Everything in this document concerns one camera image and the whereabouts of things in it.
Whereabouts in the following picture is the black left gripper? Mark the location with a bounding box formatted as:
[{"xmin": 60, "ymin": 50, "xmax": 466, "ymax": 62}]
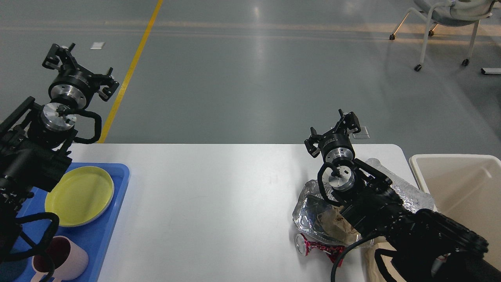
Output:
[{"xmin": 42, "ymin": 43, "xmax": 120, "ymax": 110}]

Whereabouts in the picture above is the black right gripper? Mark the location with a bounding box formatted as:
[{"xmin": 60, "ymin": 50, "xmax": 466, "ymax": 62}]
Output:
[{"xmin": 305, "ymin": 109, "xmax": 361, "ymax": 163}]

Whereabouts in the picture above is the yellow plastic plate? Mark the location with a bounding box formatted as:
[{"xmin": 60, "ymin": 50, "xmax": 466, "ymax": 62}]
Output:
[{"xmin": 44, "ymin": 166, "xmax": 114, "ymax": 227}]

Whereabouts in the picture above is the pink mug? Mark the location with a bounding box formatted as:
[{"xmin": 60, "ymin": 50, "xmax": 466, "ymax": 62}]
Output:
[{"xmin": 31, "ymin": 235, "xmax": 89, "ymax": 282}]

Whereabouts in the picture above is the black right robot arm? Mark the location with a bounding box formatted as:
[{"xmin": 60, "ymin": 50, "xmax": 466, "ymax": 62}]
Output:
[{"xmin": 305, "ymin": 110, "xmax": 500, "ymax": 282}]

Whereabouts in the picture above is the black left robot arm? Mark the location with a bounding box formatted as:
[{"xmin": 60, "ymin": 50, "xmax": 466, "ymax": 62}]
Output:
[{"xmin": 0, "ymin": 43, "xmax": 119, "ymax": 282}]

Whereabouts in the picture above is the floor outlet plate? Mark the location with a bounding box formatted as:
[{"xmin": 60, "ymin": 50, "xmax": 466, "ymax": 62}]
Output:
[{"xmin": 352, "ymin": 126, "xmax": 371, "ymax": 139}]

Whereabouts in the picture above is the crumpled silver foil wrapper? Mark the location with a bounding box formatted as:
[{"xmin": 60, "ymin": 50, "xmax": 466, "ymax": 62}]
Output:
[{"xmin": 292, "ymin": 179, "xmax": 362, "ymax": 246}]

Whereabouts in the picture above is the crushed red can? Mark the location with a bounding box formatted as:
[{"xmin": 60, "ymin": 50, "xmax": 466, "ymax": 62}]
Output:
[{"xmin": 294, "ymin": 233, "xmax": 345, "ymax": 264}]

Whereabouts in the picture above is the brown paper bag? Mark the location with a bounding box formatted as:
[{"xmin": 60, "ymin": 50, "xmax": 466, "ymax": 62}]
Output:
[{"xmin": 364, "ymin": 236, "xmax": 405, "ymax": 282}]

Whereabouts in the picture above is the beige plastic bin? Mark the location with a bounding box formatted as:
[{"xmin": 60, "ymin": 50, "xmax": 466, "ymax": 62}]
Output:
[{"xmin": 409, "ymin": 154, "xmax": 501, "ymax": 268}]

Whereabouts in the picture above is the blue plastic tray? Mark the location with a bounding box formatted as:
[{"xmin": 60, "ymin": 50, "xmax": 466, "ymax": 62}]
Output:
[{"xmin": 1, "ymin": 163, "xmax": 130, "ymax": 282}]

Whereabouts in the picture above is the white office chair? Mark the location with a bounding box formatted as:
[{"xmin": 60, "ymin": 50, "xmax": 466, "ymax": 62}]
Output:
[{"xmin": 389, "ymin": 0, "xmax": 497, "ymax": 72}]

